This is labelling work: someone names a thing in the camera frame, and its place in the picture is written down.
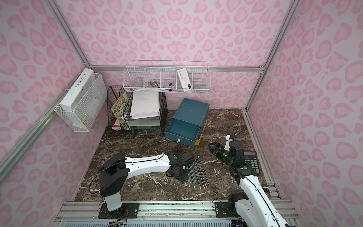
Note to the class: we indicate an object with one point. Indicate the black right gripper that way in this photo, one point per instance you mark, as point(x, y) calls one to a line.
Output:
point(217, 149)

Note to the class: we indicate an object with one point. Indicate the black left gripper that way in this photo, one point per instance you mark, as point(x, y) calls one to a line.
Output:
point(184, 169)

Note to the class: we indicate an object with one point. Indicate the teal drawer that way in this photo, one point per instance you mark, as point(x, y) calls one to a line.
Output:
point(183, 132)

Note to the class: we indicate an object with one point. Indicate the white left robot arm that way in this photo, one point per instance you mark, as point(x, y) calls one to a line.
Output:
point(114, 172)

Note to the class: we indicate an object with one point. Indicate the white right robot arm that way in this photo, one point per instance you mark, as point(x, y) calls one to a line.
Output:
point(253, 204)

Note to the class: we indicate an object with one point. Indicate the yellow drawer cabinet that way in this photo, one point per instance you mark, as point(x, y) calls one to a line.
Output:
point(200, 137)

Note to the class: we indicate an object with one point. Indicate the teal drawer cabinet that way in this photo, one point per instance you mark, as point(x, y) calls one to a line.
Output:
point(191, 114)

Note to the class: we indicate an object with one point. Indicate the black calculator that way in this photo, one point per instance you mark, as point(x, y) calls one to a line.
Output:
point(252, 160)

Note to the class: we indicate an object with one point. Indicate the yellow pencil bundle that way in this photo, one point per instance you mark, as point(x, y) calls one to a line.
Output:
point(165, 176)

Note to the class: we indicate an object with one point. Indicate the green pencil bundle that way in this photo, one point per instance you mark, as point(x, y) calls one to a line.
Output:
point(194, 175)

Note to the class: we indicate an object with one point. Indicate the white paper stack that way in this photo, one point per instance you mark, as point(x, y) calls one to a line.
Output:
point(145, 105)

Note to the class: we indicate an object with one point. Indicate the colorful picture book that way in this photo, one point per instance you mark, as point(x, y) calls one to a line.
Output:
point(118, 109)

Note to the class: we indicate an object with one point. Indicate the white small box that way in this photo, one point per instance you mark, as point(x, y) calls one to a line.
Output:
point(184, 79)

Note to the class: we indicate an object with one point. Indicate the white book box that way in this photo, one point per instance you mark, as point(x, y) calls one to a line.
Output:
point(78, 90)

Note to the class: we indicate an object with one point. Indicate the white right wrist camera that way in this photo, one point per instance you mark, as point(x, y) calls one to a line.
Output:
point(229, 138)

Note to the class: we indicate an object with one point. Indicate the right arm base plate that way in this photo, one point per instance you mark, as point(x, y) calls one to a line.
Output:
point(222, 210)

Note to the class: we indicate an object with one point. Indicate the green stool frame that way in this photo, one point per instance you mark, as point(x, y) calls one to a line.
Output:
point(143, 131)

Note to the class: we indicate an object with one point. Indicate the black wire file rack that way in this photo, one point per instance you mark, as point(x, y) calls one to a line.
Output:
point(115, 130)

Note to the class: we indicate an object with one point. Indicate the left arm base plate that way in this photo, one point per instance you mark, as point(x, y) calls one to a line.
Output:
point(127, 210)

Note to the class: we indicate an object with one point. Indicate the white wire wall basket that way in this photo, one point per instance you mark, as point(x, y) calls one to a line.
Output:
point(155, 75)

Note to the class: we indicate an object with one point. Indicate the white wire side basket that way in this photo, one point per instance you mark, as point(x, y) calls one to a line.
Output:
point(82, 118)

